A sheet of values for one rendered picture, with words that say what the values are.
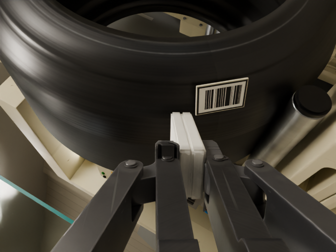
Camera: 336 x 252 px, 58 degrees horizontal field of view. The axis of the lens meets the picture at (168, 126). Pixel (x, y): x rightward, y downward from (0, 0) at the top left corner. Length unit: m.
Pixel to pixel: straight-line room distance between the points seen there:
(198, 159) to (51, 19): 0.29
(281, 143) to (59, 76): 0.31
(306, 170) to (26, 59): 0.39
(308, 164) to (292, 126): 0.06
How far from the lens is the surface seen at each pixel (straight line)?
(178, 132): 0.18
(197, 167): 0.16
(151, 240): 5.27
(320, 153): 0.41
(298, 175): 0.47
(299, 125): 0.41
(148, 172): 0.15
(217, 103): 0.35
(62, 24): 0.40
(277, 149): 0.47
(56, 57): 0.38
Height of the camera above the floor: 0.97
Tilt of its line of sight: 11 degrees up
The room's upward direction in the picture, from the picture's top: 63 degrees counter-clockwise
